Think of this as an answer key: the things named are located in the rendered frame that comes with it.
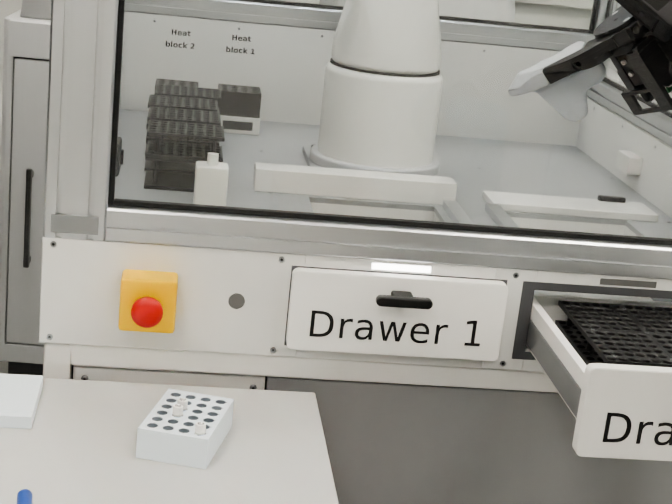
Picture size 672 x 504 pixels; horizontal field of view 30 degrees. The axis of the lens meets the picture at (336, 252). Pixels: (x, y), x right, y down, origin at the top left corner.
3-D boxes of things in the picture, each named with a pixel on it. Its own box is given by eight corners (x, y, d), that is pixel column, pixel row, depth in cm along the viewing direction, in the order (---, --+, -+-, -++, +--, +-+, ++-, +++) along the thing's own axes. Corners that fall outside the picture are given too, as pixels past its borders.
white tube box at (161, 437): (205, 469, 144) (208, 439, 143) (135, 457, 145) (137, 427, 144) (231, 426, 156) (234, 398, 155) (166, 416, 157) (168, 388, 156)
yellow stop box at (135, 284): (174, 336, 161) (177, 283, 159) (117, 333, 160) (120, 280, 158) (174, 322, 166) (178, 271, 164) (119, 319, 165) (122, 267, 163)
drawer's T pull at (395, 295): (432, 310, 164) (433, 300, 163) (375, 306, 163) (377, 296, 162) (427, 301, 167) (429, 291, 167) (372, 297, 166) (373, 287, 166)
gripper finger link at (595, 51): (547, 91, 105) (639, 44, 100) (537, 76, 105) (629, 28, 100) (558, 69, 109) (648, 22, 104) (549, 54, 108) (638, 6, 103)
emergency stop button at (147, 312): (161, 330, 159) (163, 300, 157) (129, 328, 158) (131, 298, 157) (162, 322, 161) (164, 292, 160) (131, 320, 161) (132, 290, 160)
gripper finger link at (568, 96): (530, 149, 110) (622, 104, 105) (494, 94, 108) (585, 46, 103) (538, 133, 112) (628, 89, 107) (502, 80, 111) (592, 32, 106)
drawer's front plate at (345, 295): (498, 361, 171) (509, 285, 168) (286, 349, 167) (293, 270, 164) (495, 356, 172) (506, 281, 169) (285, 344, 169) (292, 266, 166)
